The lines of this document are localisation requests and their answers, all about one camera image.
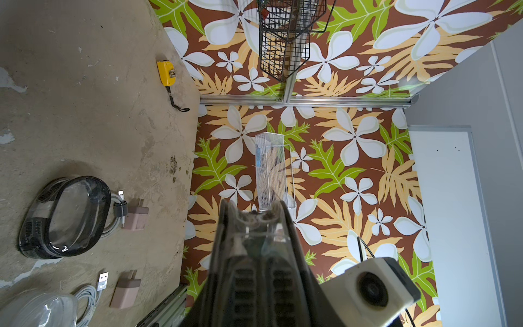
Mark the black wire basket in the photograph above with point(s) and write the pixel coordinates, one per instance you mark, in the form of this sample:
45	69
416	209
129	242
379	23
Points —
285	28

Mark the white mesh basket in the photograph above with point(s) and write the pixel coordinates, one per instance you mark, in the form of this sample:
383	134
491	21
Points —
274	174

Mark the pink charger lower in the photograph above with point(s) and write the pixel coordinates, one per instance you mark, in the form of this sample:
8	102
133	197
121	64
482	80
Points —
126	291

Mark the yellow tape measure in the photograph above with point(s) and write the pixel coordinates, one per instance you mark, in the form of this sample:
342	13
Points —
168	78

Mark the pink charger upper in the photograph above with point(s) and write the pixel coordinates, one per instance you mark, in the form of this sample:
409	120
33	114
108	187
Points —
137	217

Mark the pink charger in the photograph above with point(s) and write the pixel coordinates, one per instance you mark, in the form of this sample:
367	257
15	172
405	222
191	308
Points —
126	291
137	217

